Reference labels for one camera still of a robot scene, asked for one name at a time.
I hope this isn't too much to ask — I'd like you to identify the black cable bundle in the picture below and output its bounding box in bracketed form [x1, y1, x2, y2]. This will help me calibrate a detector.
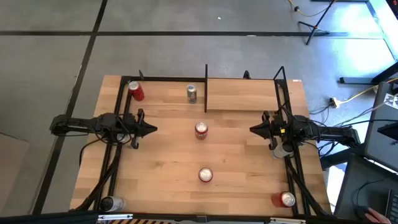
[309, 104, 346, 158]

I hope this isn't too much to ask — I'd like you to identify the wooden shelf board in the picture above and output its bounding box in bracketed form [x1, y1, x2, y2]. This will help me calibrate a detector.
[206, 78, 279, 112]

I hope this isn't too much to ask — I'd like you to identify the black monitor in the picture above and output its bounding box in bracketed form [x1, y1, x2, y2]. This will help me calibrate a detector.
[377, 121, 398, 141]

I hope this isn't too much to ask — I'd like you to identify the yellow extension cable black plug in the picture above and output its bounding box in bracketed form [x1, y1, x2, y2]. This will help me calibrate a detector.
[287, 0, 330, 18]

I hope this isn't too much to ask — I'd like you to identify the person's hand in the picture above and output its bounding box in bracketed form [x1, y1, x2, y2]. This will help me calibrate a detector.
[364, 207, 393, 224]

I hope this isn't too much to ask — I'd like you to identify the dark grey desk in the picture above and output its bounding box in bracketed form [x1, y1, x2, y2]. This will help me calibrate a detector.
[334, 154, 398, 224]

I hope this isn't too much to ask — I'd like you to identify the red Fanta can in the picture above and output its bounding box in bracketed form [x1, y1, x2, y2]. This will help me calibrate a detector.
[198, 167, 214, 184]

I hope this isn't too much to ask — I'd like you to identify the black aluminium table frame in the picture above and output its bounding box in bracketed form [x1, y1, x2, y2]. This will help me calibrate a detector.
[74, 65, 332, 220]

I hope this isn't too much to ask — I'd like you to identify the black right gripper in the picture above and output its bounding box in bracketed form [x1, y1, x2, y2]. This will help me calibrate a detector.
[249, 110, 284, 151]

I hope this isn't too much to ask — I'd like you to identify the yellow power cable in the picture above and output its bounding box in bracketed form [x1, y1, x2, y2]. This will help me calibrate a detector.
[338, 77, 398, 105]

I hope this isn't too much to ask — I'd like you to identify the black computer mouse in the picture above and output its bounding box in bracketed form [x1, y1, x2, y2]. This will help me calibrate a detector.
[356, 205, 373, 220]

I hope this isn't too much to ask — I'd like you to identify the red soda can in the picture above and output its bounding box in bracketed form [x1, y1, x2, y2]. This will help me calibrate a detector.
[194, 121, 209, 141]
[271, 191, 296, 208]

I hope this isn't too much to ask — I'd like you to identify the brown floor mat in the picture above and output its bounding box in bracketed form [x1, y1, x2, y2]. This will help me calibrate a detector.
[0, 132, 31, 218]

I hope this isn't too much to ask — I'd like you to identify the silver metal bracket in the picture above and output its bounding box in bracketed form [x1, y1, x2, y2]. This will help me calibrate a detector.
[269, 217, 307, 224]

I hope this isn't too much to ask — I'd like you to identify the black white marker tag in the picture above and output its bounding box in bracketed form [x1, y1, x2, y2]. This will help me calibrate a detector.
[382, 92, 398, 110]

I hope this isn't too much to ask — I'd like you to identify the black keyboard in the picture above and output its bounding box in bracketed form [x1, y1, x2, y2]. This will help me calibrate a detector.
[384, 189, 398, 224]

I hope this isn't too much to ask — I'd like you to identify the silver bracket with hazard tape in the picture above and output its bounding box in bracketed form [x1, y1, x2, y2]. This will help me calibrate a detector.
[97, 213, 175, 224]

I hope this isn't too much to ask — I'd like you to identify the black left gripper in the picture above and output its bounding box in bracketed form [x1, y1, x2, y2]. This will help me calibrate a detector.
[123, 108, 158, 149]

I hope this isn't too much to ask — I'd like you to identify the black desk leg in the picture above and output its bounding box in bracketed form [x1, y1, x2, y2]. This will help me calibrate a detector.
[338, 61, 398, 85]

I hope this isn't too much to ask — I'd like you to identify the black shelf divider panel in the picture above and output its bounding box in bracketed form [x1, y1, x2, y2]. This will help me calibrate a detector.
[204, 63, 209, 113]

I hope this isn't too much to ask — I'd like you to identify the red Coca-Cola can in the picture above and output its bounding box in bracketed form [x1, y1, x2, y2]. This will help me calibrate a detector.
[127, 80, 146, 102]

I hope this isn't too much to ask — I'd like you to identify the white slim can black top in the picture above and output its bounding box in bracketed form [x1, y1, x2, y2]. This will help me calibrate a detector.
[99, 195, 127, 213]
[272, 141, 295, 160]

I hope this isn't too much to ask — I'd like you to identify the black tripod stand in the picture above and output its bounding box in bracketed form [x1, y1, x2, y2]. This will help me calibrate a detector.
[297, 0, 338, 46]

